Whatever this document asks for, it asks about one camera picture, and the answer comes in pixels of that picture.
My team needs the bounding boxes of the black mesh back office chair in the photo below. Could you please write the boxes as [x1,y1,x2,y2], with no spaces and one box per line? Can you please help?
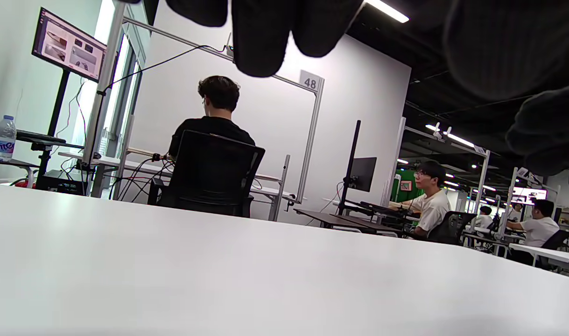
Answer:
[148,130,266,218]

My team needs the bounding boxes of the clear plastic water bottle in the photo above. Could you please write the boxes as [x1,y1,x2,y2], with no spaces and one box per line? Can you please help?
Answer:
[0,115,17,162]

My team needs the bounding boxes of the white number sign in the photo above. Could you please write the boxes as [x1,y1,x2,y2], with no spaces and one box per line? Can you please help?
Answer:
[299,70,323,91]

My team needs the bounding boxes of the ceiling light strip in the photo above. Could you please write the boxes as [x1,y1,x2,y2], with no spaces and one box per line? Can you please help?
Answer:
[364,0,410,24]
[424,124,476,149]

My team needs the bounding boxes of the monitor on black stand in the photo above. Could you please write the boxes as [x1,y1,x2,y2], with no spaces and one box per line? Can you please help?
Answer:
[31,7,108,84]

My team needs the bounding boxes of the black monitor on pole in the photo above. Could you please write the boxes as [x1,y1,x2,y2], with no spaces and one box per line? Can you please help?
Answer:
[338,120,377,216]

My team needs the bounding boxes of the aluminium frame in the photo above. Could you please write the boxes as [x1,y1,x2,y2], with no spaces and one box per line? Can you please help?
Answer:
[84,0,325,222]

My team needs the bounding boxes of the green board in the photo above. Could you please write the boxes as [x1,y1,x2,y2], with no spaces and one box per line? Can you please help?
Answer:
[391,169,425,203]

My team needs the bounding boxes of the black and red desk cables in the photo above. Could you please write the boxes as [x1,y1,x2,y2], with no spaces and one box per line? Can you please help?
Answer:
[60,154,175,202]

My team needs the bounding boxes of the person's left hand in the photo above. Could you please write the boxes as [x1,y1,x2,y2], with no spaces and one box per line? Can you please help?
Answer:
[119,0,569,192]

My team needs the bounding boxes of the white table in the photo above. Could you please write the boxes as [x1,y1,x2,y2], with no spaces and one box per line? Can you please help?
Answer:
[0,182,569,336]

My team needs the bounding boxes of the white desk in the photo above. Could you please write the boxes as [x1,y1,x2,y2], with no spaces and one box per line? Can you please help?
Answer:
[58,149,308,222]

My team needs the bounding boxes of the black monitor stand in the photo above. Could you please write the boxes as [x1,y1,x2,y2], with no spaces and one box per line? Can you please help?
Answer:
[0,69,86,196]

